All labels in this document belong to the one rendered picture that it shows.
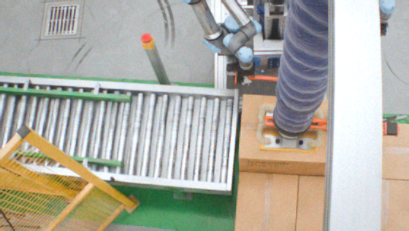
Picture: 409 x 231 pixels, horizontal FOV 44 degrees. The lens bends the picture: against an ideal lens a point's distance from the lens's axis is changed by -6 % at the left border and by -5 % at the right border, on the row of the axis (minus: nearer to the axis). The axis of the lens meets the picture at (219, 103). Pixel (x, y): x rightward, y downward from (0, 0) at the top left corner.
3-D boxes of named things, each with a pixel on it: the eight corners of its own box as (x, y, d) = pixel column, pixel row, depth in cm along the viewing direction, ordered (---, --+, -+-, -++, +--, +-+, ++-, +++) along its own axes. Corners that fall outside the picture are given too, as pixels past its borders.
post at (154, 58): (163, 96, 431) (141, 44, 336) (165, 88, 433) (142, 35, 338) (172, 96, 431) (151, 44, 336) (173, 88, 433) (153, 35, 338)
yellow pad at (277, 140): (259, 150, 316) (260, 148, 312) (261, 134, 320) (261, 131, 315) (316, 153, 314) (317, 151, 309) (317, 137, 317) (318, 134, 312)
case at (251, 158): (239, 171, 354) (238, 158, 316) (243, 113, 366) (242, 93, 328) (329, 175, 349) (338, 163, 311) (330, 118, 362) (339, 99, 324)
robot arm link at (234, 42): (237, 32, 298) (250, 45, 295) (221, 44, 297) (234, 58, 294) (236, 26, 291) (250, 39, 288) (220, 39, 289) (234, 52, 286)
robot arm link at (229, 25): (249, 31, 320) (249, 21, 307) (232, 44, 318) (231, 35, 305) (235, 18, 323) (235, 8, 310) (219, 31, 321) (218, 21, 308)
